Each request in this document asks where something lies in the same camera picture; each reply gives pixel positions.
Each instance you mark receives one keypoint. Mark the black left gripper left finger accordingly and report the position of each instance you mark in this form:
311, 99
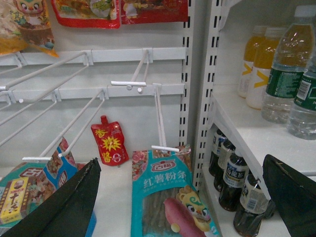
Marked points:
69, 212

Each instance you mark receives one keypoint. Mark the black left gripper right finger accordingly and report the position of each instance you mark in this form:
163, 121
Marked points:
294, 195

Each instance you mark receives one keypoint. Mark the dark oolong tea bottle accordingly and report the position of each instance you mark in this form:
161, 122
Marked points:
233, 180
251, 208

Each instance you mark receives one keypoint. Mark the barcode label water bottle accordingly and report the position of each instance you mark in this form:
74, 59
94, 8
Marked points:
302, 117

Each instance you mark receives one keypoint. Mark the yellow vitamin drink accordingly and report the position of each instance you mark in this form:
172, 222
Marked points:
257, 36
262, 66

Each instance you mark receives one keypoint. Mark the right rear water bottle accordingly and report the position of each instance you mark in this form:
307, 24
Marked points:
292, 54

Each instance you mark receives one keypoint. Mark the white slotted shelf upright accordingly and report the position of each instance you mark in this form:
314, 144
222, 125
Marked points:
200, 37

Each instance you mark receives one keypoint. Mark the dark oolong tea bottle front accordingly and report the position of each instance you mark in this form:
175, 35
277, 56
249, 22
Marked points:
251, 208

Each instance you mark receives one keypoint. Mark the red sauce pouch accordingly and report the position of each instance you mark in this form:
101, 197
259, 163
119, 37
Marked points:
110, 141

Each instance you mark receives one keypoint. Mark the teal sweet potato noodle bag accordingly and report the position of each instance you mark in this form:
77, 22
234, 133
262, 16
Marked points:
164, 201

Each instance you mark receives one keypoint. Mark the white peg hook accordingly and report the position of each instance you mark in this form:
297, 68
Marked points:
161, 133

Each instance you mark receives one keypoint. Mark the yellow vitamin drink far left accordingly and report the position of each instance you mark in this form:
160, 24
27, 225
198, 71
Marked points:
257, 36

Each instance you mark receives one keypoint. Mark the yellow cartoon snack bag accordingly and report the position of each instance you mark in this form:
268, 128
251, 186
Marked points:
23, 24

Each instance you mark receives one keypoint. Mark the red snack bag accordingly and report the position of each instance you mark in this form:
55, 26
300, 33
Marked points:
101, 14

